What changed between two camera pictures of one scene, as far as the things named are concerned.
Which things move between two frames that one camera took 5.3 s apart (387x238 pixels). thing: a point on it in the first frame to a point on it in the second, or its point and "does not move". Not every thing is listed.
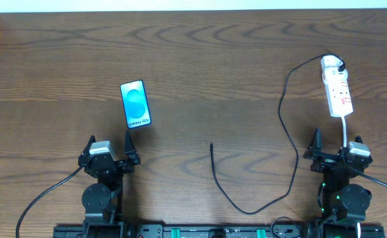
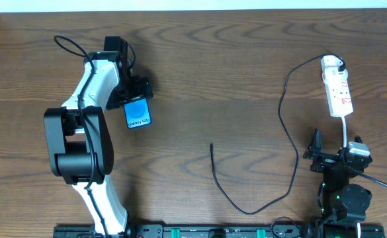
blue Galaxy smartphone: [135, 106] does not move
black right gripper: [331, 159] does not move
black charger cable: [288, 133] does not move
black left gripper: [120, 162] to [135, 93]
